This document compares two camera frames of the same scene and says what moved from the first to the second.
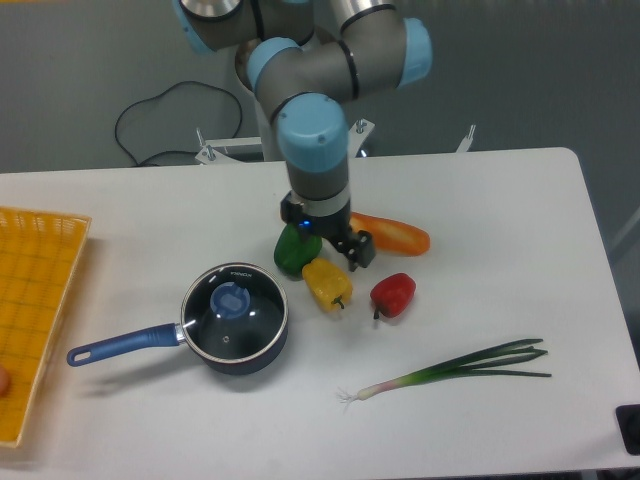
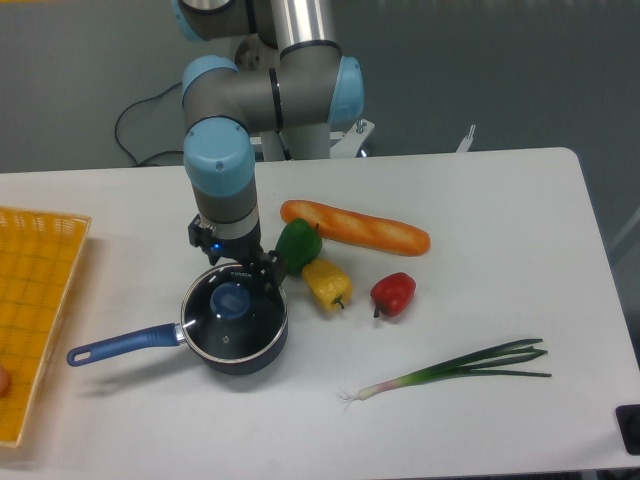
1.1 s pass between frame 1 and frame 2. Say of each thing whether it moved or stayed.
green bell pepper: stayed
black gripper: moved
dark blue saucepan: stayed
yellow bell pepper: stayed
